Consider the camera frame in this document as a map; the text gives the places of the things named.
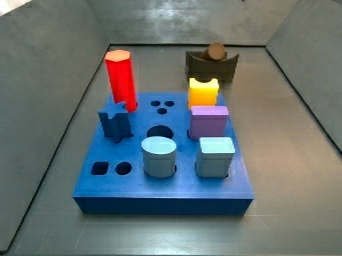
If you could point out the blue star peg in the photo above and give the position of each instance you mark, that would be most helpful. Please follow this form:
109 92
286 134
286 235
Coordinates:
115 121

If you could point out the yellow arch block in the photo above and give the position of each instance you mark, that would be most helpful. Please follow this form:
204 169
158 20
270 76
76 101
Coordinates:
202 92

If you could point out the light blue cylinder peg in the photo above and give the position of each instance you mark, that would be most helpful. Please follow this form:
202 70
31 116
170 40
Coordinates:
159 154

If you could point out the purple rectangular block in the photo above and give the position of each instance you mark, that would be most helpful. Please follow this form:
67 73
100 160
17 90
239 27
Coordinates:
207 121

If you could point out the blue shape sorter board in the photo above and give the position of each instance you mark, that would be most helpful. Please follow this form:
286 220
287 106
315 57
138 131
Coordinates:
115 187

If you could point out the red hexagonal peg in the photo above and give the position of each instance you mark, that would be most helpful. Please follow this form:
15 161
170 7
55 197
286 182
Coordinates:
120 75

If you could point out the brown cylinder peg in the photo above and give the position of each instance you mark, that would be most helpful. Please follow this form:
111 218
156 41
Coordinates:
214 52

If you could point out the black curved cradle stand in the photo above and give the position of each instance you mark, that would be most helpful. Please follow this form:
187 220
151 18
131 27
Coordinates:
203 70

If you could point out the light blue square peg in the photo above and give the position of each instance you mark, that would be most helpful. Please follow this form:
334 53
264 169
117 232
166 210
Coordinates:
215 154

